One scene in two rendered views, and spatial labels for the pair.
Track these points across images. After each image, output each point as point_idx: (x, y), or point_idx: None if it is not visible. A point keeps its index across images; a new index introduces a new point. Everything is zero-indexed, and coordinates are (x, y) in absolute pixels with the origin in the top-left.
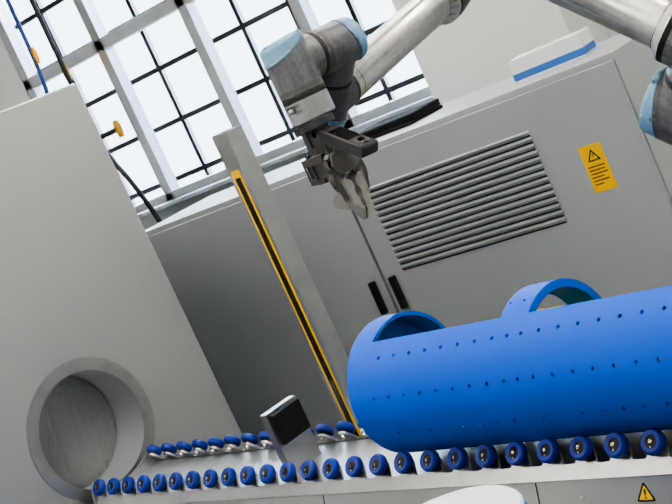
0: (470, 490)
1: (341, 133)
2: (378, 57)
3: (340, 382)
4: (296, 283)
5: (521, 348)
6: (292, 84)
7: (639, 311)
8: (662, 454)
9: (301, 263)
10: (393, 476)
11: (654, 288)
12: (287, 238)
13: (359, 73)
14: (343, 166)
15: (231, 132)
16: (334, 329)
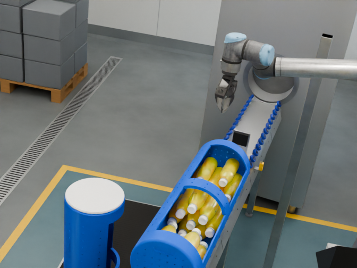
0: (120, 198)
1: (223, 82)
2: (297, 69)
3: (293, 147)
4: (304, 106)
5: (172, 190)
6: (223, 53)
7: (156, 218)
8: None
9: (313, 102)
10: None
11: (161, 219)
12: (314, 90)
13: (279, 68)
14: None
15: (324, 38)
16: (306, 131)
